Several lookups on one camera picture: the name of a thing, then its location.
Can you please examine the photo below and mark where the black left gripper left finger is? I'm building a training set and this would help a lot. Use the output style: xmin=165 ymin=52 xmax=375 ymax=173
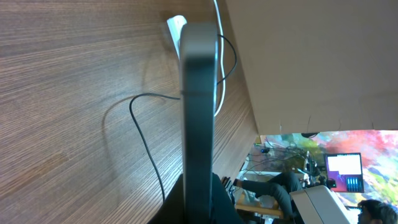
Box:
xmin=148 ymin=174 xmax=185 ymax=224

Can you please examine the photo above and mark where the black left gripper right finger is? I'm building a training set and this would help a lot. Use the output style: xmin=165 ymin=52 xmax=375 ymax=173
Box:
xmin=211 ymin=173 xmax=244 ymax=224

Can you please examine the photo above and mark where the black USB-C charging cable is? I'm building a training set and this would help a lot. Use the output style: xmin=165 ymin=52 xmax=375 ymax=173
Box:
xmin=129 ymin=34 xmax=238 ymax=203

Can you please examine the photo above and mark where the blue-screen Galaxy smartphone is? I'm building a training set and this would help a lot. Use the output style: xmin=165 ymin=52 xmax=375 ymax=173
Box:
xmin=180 ymin=23 xmax=218 ymax=223

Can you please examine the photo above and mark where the seated person in dark clothes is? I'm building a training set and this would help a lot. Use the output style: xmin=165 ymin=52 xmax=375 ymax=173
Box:
xmin=233 ymin=171 xmax=303 ymax=218

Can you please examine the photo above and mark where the white box device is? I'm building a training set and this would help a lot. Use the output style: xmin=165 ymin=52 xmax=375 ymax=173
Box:
xmin=290 ymin=185 xmax=350 ymax=224

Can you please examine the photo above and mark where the computer monitor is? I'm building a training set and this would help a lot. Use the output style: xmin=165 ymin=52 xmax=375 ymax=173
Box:
xmin=324 ymin=153 xmax=364 ymax=193

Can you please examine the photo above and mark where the person's dark-haired head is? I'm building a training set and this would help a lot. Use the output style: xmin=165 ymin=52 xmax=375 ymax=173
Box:
xmin=358 ymin=200 xmax=397 ymax=224

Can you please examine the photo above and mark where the white power strip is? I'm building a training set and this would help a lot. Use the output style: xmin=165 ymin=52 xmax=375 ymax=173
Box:
xmin=167 ymin=15 xmax=187 ymax=58

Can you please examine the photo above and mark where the white power strip cord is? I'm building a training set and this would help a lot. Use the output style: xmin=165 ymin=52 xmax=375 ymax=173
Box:
xmin=212 ymin=0 xmax=226 ymax=118

